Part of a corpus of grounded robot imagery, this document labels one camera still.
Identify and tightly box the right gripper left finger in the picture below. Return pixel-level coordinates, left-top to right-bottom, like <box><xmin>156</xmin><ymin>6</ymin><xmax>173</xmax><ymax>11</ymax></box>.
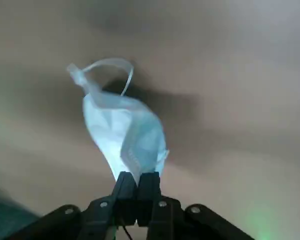
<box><xmin>4</xmin><ymin>171</ymin><xmax>139</xmax><ymax>240</ymax></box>

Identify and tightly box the used white face mask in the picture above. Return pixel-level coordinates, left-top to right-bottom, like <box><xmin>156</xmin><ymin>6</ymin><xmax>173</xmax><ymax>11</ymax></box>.
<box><xmin>66</xmin><ymin>57</ymin><xmax>170</xmax><ymax>182</ymax></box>

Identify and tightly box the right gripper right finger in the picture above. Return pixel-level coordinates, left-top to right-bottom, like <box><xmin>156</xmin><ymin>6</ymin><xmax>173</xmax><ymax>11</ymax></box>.
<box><xmin>137</xmin><ymin>171</ymin><xmax>256</xmax><ymax>240</ymax></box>

